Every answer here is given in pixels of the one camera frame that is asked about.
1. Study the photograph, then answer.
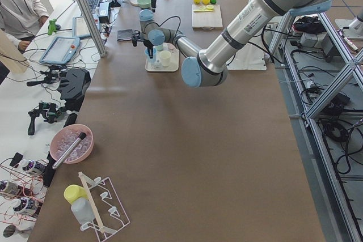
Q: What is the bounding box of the lower whole lemon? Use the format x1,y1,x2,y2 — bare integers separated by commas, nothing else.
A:
201,0,210,5

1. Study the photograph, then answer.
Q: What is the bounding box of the yellow cup on rack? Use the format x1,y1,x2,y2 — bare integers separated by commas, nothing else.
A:
64,184,87,204

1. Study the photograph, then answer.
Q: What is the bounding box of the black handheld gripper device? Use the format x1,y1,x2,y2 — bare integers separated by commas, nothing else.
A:
27,101,66,135

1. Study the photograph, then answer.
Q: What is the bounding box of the seated person in white hoodie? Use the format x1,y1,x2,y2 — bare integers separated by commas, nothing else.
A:
1,0,49,53

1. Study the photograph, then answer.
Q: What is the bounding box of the green bowl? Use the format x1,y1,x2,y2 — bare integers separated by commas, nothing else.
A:
137,0,151,9

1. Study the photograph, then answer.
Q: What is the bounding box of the clear cup on rack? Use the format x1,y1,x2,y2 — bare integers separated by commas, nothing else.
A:
71,197,95,225

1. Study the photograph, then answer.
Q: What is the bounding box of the white wire cup rack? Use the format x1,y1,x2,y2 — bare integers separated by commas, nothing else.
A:
78,172,130,241

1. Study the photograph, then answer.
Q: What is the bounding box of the light blue cup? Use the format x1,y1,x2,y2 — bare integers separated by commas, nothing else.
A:
145,48,157,65

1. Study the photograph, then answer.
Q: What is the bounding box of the blue teach pendant tablet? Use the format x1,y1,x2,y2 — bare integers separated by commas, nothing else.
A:
39,37,80,65

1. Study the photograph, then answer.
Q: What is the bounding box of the cream white cup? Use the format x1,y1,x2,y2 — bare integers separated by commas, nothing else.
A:
159,50,171,67

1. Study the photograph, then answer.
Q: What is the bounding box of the aluminium frame post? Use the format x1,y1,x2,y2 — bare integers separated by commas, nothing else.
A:
76,0,107,57

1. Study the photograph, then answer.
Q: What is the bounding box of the cream rabbit print tray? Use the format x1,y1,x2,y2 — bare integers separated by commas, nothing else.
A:
145,48,179,72

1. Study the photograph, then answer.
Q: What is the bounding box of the metal tube black tip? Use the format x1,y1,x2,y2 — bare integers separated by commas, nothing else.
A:
52,132,87,169

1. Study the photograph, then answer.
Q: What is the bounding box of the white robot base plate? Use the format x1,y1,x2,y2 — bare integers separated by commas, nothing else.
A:
227,44,267,71

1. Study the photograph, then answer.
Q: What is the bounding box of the wooden cutting board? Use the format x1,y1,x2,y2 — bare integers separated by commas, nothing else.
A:
192,5,223,29

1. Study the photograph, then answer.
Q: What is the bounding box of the grey folded cloth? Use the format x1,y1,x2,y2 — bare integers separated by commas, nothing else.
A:
117,29,133,42

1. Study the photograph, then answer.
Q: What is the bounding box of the pink bowl with ice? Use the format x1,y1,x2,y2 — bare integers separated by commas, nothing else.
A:
50,124,94,164

